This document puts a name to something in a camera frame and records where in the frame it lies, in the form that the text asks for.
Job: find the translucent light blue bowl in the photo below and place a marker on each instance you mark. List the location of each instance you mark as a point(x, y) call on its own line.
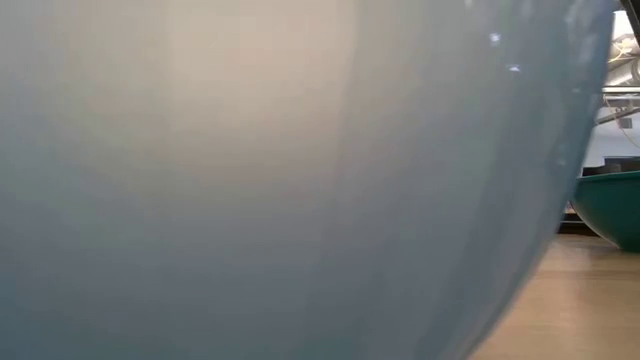
point(250, 190)

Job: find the teal bowl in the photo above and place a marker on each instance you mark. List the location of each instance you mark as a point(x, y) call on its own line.
point(612, 210)

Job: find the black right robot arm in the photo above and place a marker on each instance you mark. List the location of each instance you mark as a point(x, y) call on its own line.
point(632, 12)

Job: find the dark background furniture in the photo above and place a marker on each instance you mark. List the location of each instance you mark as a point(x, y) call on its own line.
point(612, 166)

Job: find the black aluminium table frame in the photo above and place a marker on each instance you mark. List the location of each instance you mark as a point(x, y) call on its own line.
point(577, 226)

